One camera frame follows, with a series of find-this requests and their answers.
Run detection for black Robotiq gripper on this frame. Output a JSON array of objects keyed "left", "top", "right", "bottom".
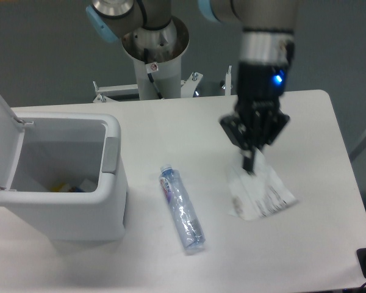
[{"left": 220, "top": 61, "right": 290, "bottom": 175}]

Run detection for white plastic wrapper bag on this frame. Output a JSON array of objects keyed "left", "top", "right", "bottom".
[{"left": 226, "top": 151, "right": 298, "bottom": 221}]

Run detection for clear crushed plastic bottle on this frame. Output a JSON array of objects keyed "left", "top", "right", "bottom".
[{"left": 159, "top": 164, "right": 206, "bottom": 250}]

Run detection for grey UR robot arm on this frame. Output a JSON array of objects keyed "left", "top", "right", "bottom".
[{"left": 85, "top": 1, "right": 299, "bottom": 172}]

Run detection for white trash in can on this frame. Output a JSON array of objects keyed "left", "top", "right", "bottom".
[{"left": 61, "top": 179, "right": 98, "bottom": 192}]

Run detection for white trash can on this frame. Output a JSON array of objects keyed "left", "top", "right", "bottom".
[{"left": 0, "top": 112, "right": 127, "bottom": 241}]

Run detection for yellow trash in can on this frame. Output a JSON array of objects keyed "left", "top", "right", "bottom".
[{"left": 51, "top": 183, "right": 65, "bottom": 192}]

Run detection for white trash can lid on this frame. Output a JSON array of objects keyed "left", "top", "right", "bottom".
[{"left": 0, "top": 95, "right": 34, "bottom": 190}]

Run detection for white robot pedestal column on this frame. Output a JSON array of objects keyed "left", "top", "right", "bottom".
[{"left": 121, "top": 16, "right": 189, "bottom": 100}]

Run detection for black cable on pedestal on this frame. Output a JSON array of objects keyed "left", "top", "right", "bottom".
[{"left": 143, "top": 48, "right": 165, "bottom": 100}]

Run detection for white pedestal base frame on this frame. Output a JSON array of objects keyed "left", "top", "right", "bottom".
[{"left": 92, "top": 65, "right": 237, "bottom": 103}]

